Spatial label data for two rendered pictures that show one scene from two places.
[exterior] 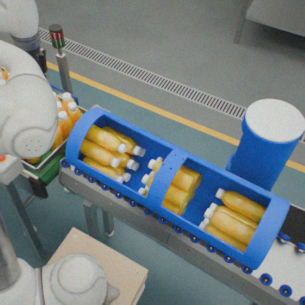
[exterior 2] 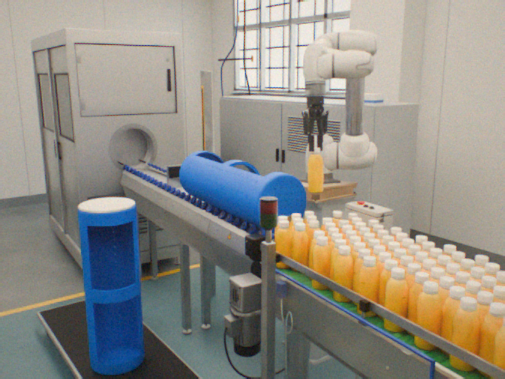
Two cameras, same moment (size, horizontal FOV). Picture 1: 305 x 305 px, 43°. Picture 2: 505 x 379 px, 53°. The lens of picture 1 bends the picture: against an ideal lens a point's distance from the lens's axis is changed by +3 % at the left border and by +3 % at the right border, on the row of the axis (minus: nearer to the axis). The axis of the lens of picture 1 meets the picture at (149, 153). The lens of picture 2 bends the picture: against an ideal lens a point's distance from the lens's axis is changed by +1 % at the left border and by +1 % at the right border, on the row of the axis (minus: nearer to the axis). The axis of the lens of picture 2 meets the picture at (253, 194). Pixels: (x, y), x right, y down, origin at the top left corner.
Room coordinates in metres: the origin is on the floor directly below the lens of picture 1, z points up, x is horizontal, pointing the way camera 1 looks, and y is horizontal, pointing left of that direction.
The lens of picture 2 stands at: (3.09, 1.27, 1.67)
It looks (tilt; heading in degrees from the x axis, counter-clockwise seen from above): 13 degrees down; 209
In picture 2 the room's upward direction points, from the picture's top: straight up
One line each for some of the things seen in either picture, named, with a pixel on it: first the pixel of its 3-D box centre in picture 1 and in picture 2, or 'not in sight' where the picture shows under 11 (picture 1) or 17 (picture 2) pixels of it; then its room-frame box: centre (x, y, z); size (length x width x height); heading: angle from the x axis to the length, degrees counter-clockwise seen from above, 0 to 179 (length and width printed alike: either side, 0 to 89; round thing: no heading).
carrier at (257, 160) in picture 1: (251, 171); (113, 286); (1.29, -0.60, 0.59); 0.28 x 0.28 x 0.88
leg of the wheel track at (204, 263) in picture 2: not in sight; (204, 284); (0.52, -0.55, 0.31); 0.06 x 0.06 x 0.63; 61
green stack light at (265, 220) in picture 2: (58, 40); (268, 219); (1.59, 0.49, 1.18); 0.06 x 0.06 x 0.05
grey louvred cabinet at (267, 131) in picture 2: not in sight; (300, 176); (-1.26, -0.66, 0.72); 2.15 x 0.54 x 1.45; 65
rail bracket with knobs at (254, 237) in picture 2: not in sight; (256, 247); (1.29, 0.27, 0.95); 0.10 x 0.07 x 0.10; 151
